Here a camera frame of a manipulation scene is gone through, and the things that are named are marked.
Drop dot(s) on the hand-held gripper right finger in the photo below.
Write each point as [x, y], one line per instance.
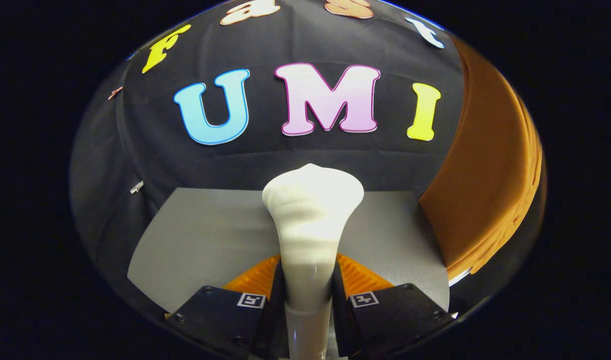
[339, 310]

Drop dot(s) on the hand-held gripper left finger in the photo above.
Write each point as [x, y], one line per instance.
[277, 310]

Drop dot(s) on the white garment steamer head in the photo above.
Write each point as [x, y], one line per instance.
[310, 215]

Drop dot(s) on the orange button shirt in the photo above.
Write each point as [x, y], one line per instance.
[485, 165]

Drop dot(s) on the small silver clip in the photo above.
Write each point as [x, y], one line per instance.
[136, 187]

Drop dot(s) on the black backdrop cloth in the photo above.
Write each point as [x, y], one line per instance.
[150, 145]

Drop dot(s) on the small copper clip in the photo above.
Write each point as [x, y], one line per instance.
[115, 92]

